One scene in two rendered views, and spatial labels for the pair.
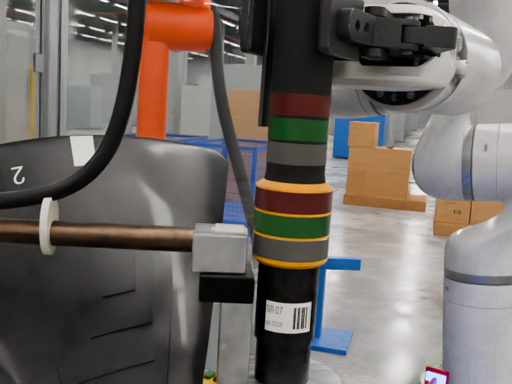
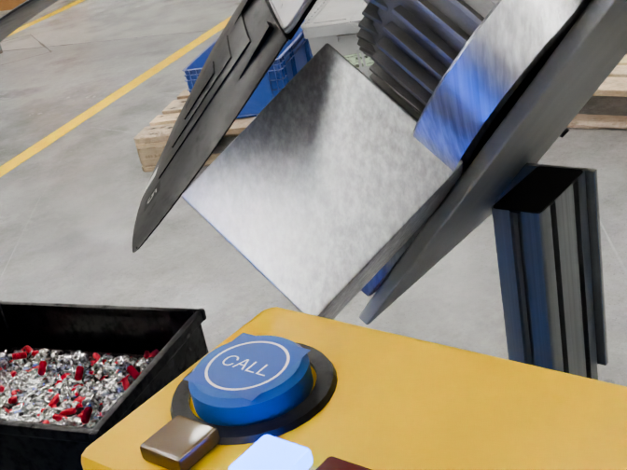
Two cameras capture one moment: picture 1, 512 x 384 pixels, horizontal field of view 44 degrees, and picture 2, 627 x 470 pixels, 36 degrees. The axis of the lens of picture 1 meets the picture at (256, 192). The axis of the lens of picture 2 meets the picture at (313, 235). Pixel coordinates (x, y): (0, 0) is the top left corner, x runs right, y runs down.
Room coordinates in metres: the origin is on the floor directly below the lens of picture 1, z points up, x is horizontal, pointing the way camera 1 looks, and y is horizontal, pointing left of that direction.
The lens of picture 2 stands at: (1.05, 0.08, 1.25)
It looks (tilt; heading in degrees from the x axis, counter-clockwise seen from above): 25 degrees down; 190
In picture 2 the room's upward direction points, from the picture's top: 11 degrees counter-clockwise
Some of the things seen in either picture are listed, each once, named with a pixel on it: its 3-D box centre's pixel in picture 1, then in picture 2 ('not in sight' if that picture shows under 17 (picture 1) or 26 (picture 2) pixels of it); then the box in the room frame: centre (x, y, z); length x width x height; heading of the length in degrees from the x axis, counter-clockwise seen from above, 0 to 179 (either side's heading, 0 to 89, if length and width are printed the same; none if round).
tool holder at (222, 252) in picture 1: (268, 315); not in sight; (0.35, -0.01, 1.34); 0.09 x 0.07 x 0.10; 93
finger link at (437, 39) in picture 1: (410, 42); not in sight; (0.40, -0.09, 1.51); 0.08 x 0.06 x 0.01; 29
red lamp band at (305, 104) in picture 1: (299, 105); not in sight; (0.35, -0.02, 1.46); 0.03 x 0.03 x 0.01
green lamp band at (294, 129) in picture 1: (298, 129); not in sight; (0.35, -0.02, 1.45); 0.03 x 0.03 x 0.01
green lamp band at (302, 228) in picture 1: (292, 220); not in sight; (0.35, -0.02, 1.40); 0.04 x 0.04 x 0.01
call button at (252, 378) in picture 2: not in sight; (251, 382); (0.79, 0.00, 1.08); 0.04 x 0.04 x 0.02
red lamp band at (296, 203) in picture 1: (293, 197); not in sight; (0.35, -0.02, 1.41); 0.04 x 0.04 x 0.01
